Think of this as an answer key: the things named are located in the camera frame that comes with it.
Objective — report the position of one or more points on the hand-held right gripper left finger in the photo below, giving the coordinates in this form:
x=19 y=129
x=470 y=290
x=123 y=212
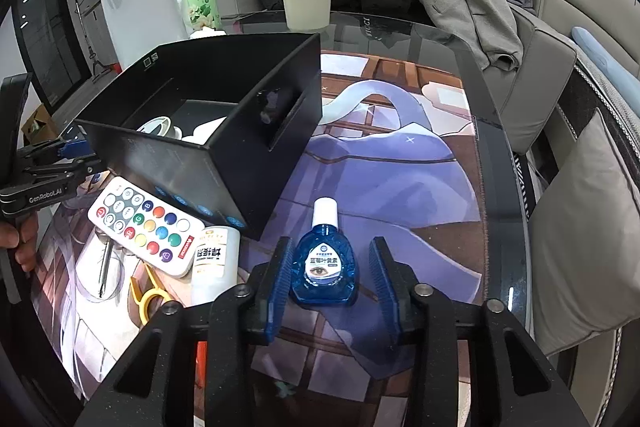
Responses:
x=280 y=292

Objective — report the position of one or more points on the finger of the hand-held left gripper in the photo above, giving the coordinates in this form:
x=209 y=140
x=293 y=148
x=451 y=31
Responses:
x=67 y=149
x=60 y=169

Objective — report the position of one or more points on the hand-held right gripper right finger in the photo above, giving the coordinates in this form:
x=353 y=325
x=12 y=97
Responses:
x=382 y=287

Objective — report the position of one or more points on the blue eye drop bottle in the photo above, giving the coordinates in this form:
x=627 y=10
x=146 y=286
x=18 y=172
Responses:
x=324 y=257

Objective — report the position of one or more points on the black cardboard box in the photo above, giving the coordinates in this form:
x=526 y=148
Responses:
x=165 y=179

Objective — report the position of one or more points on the white remote control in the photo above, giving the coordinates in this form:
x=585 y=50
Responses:
x=145 y=227

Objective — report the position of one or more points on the person's left hand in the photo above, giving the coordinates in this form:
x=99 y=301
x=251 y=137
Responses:
x=25 y=247

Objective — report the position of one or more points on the brown cardboard box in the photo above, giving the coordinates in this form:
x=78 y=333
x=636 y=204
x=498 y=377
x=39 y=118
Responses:
x=37 y=124

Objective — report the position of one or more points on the white labelled bottle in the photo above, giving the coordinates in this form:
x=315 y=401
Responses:
x=215 y=257

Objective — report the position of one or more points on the white tape roll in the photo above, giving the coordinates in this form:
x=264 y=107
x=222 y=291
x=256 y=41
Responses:
x=155 y=126

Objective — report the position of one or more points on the floor mop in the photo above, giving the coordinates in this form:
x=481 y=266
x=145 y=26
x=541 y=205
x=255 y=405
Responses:
x=92 y=52

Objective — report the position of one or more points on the small metal screwdriver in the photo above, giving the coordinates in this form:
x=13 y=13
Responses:
x=106 y=267

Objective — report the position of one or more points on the orange object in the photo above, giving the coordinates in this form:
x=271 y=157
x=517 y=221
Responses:
x=201 y=362

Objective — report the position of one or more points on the black framed glass door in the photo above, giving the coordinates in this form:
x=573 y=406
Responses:
x=45 y=27

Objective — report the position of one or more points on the white square box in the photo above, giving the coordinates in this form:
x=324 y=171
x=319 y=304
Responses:
x=205 y=131

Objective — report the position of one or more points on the white cylindrical bin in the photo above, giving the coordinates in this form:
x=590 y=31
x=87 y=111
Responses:
x=135 y=7

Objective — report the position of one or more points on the green tissue pack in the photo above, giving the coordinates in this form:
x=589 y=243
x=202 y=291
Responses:
x=202 y=9

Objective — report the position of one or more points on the beige cushion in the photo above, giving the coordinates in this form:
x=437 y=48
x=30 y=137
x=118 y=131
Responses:
x=590 y=232

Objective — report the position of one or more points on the dark throw blanket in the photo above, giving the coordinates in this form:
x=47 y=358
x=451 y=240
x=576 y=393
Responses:
x=595 y=107

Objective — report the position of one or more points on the grey hoodie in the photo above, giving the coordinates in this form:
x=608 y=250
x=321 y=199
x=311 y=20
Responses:
x=470 y=7

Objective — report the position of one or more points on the light blue pillow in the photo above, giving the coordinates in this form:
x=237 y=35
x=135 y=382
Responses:
x=605 y=52

